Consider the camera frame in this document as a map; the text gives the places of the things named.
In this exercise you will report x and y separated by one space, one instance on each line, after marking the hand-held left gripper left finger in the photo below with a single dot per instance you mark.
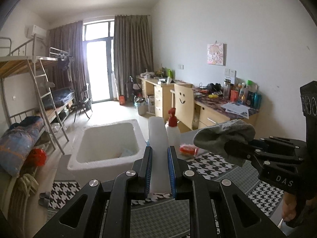
148 168

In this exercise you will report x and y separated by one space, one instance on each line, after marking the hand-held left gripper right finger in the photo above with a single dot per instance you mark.
171 171

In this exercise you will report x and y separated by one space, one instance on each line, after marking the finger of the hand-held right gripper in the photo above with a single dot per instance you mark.
247 152
279 142

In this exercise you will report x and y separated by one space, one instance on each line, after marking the white cloth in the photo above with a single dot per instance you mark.
158 148

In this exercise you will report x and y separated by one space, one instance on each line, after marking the grey sock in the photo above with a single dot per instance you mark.
223 133

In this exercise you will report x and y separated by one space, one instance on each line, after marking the white foam box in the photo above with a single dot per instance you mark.
106 138

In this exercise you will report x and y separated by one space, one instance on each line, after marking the person's right hand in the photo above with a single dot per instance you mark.
288 208

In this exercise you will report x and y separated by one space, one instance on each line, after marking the red snack packet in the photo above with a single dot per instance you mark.
189 149

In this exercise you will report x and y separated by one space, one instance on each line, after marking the white pump lotion bottle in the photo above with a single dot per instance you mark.
173 131

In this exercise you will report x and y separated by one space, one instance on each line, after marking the houndstooth tablecloth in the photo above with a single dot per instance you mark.
262 193

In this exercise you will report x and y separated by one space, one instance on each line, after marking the white papers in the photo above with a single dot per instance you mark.
235 109

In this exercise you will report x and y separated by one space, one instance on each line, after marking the wooden desk with patterned cover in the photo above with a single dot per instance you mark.
213 119

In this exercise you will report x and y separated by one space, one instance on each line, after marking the cluster of toiletry bottles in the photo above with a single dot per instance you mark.
245 95

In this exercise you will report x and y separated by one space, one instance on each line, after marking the white bucket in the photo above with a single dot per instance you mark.
140 107

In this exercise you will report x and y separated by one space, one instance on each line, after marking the small yellow item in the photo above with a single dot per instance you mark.
212 95

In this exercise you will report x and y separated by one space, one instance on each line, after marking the wooden smiley chair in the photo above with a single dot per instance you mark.
183 104

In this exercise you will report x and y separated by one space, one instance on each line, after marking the plain wooden desk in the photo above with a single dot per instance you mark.
158 99

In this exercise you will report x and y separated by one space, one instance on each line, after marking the small red floor item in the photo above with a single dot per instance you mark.
121 100

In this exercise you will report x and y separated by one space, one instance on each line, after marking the black headphones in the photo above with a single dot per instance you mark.
214 86

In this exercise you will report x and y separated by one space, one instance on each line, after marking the black folding chair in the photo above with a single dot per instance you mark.
83 101

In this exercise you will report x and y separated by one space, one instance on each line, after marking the green box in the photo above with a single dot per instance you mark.
169 72

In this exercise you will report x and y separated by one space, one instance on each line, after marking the grey slippers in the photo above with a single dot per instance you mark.
44 198

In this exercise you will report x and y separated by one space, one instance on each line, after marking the red plastic bag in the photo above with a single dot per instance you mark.
37 157

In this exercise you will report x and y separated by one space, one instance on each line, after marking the blue striped bedding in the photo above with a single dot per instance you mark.
63 96

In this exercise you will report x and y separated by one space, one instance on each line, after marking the glass balcony door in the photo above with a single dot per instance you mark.
99 67

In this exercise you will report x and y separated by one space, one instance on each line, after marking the brown curtain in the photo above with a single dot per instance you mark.
133 54
69 44

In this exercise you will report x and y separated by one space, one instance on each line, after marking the dark blue bedding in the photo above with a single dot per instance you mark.
29 124

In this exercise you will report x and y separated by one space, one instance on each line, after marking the rolled blue floral quilt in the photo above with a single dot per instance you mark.
16 148

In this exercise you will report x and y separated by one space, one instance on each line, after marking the hanging dark clothes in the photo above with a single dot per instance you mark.
64 63

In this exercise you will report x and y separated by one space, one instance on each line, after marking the small metal bunk bed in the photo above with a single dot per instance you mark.
54 59

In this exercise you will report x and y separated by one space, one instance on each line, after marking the large metal bunk bed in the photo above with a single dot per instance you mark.
17 64

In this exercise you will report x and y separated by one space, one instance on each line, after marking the white air conditioner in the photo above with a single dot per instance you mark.
36 31

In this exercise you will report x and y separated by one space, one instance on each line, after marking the white wall socket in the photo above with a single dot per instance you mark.
229 72

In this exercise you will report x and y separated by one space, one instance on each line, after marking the pink wall poster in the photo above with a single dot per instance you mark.
216 54

